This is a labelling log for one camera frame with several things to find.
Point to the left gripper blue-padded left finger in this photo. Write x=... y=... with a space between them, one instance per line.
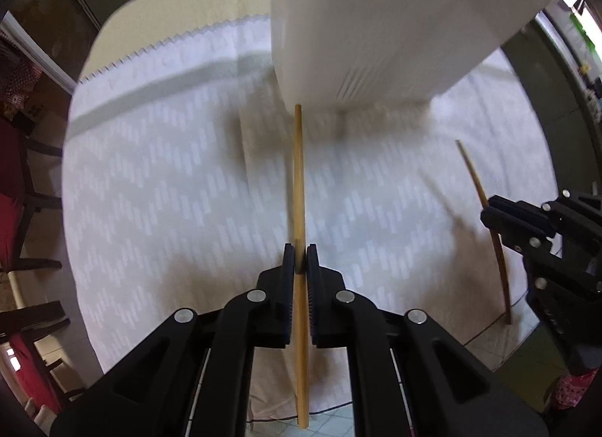
x=190 y=376

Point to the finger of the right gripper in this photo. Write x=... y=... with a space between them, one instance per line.
x=520 y=229
x=517 y=206

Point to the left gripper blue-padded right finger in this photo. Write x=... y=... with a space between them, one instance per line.
x=409 y=376

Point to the light bamboo chopstick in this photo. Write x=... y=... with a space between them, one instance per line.
x=300 y=305

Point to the pink patterned sleeve forearm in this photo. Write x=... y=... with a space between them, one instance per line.
x=567 y=390

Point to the red cushioned wooden chair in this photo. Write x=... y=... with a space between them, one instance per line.
x=22 y=328

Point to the white chevron table cloth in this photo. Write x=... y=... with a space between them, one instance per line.
x=176 y=180

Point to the cream plastic utensil holder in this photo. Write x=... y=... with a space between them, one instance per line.
x=346 y=54

